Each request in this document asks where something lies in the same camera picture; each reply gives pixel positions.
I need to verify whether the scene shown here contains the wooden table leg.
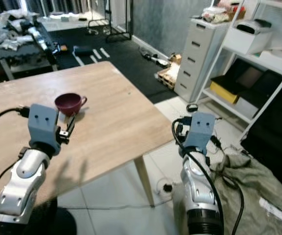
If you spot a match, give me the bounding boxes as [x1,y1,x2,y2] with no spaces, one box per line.
[133,156,156,208]

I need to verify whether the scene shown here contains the yellow flat box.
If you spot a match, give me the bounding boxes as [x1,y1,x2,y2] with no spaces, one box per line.
[209,80,242,105]

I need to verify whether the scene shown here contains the dark blue floor item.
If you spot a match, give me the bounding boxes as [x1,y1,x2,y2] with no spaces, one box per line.
[73,46,93,56]

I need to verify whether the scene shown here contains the white drawer cabinet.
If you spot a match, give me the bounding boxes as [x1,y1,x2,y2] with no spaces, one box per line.
[174,18,230,103]

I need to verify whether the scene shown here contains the black sofa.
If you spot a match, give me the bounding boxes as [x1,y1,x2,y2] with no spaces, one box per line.
[241,93,282,172]

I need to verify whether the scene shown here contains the black storage box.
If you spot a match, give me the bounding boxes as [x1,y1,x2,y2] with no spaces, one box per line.
[211,59,282,108]

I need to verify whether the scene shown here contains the olive green fabric bag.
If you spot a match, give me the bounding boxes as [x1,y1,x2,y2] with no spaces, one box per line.
[170,151,282,235]

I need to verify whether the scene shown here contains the cluttered low workbench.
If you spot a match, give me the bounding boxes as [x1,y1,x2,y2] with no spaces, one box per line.
[0,10,69,81]

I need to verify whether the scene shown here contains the white metal shelf rack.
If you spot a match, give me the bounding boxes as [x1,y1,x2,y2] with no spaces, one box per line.
[195,0,282,143]

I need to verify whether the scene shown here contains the pile of packaged items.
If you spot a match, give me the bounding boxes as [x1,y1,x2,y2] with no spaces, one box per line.
[201,4,245,24]

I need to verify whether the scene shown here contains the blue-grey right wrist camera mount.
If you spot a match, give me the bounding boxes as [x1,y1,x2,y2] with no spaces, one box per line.
[182,112,217,153]

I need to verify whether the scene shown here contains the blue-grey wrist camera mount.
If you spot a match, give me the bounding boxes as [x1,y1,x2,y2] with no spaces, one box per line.
[182,112,217,153]
[27,103,62,150]

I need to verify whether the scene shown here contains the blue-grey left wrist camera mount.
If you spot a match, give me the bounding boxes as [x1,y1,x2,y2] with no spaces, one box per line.
[27,103,62,150]

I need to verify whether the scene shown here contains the maroon cup with handle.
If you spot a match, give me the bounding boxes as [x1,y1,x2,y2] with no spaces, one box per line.
[54,93,88,118]

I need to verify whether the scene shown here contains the black clothes rack frame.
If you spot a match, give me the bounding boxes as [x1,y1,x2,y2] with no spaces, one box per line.
[87,0,132,43]

